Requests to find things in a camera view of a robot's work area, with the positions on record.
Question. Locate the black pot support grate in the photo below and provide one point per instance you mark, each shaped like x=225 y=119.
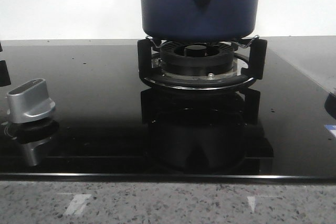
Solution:
x=250 y=55

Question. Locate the blue cooking pot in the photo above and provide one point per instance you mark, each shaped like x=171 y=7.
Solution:
x=199 y=20

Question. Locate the black round gas burner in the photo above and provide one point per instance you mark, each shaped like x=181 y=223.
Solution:
x=183 y=61

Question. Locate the silver stove control knob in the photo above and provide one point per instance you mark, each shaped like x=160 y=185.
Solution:
x=30 y=102

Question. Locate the black left burner grate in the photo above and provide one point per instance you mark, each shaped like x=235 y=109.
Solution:
x=4 y=74

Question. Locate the black glass stove top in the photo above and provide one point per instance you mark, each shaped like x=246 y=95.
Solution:
x=108 y=125

